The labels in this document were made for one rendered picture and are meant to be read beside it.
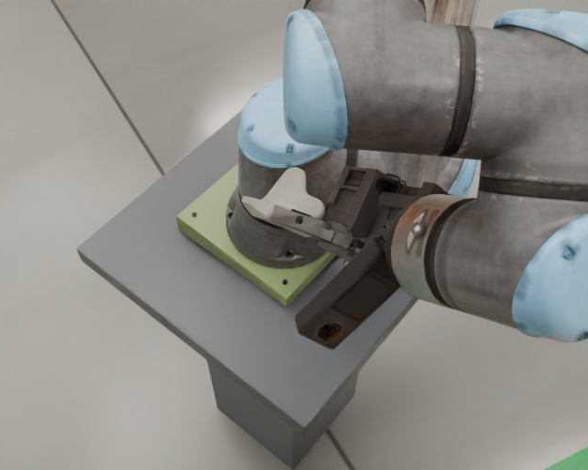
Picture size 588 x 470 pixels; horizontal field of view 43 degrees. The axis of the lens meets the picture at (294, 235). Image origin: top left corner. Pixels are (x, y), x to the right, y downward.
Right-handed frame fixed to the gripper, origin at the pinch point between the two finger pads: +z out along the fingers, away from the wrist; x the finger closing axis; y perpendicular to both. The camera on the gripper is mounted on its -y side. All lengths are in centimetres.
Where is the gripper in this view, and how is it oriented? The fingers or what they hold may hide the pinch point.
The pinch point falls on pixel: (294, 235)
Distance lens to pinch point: 79.8
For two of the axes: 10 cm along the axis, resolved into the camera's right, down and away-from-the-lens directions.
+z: -5.2, -1.4, 8.4
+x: -7.5, -4.0, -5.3
